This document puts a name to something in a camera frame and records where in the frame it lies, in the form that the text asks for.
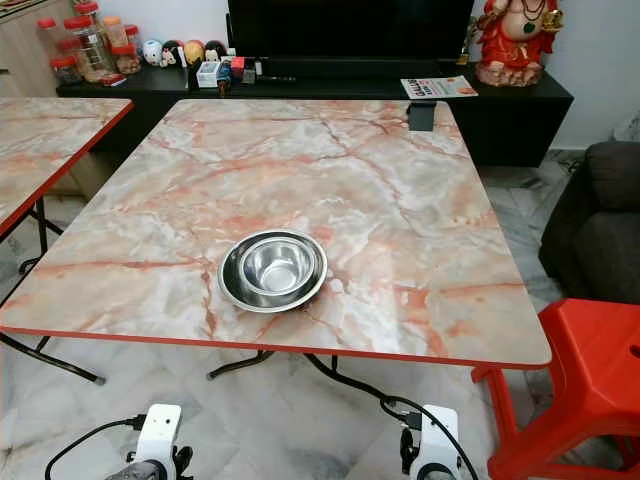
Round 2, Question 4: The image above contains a white blue round figurine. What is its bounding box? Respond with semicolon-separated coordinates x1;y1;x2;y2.
141;40;164;67

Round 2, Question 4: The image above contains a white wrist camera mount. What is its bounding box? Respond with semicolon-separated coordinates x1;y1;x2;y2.
416;405;461;480
138;404;183;471

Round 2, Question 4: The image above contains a yellow round figurine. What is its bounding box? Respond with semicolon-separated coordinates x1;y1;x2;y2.
183;39;207;65

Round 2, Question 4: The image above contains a black capped table leg frame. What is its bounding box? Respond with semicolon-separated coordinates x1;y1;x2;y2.
0;198;107;387

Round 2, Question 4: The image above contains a small stainless steel bowl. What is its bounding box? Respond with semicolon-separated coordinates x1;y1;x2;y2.
238;236;318;296

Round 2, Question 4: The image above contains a large red lid plastic jar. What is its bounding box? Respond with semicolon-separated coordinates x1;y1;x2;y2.
63;15;113;82

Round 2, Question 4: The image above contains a black table edge clamp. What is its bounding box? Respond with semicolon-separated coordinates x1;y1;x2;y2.
407;101;437;132

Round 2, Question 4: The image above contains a black metal table leg frame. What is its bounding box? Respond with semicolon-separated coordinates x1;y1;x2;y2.
208;350;413;403

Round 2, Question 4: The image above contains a black television console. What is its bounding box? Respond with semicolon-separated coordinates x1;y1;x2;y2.
57;62;574;169

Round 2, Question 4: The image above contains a red laughing Buddha statue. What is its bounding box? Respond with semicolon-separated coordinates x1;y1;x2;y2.
475;0;564;88

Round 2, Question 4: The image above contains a short red lid plastic jar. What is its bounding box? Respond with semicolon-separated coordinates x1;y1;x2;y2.
50;55;83;87

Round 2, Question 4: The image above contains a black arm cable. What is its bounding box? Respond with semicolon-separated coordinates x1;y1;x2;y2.
380;396;481;480
45;415;149;480

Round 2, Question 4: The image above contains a dark brown sofa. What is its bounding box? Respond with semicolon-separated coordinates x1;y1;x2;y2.
539;141;640;307

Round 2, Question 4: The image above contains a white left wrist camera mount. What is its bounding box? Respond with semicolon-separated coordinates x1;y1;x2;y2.
138;404;183;471

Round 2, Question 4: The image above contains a light wooden cabinet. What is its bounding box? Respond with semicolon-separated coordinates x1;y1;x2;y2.
0;0;123;197

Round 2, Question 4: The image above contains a red plastic stool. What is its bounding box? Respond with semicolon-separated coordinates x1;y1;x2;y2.
473;298;640;480

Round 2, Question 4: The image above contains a black flat television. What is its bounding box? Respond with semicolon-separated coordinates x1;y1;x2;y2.
227;0;475;63

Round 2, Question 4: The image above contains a printed paper leaflet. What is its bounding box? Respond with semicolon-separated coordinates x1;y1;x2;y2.
400;75;479;100

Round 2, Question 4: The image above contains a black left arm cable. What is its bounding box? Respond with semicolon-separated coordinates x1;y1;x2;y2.
45;415;149;480

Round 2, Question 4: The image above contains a slim red lid plastic jar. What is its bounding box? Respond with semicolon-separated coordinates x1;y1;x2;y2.
37;17;63;59

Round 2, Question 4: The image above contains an orange filled plastic jar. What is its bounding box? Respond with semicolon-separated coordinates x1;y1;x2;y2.
100;15;142;76

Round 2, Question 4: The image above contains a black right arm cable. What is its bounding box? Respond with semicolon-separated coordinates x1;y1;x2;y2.
380;396;481;480

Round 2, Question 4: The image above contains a small white box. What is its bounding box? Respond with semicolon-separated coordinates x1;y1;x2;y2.
197;61;223;89

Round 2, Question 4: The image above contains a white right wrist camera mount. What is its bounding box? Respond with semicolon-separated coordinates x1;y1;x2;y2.
416;405;461;480

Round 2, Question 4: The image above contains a large stainless steel bowl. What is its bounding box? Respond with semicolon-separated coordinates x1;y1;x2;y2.
218;230;329;313

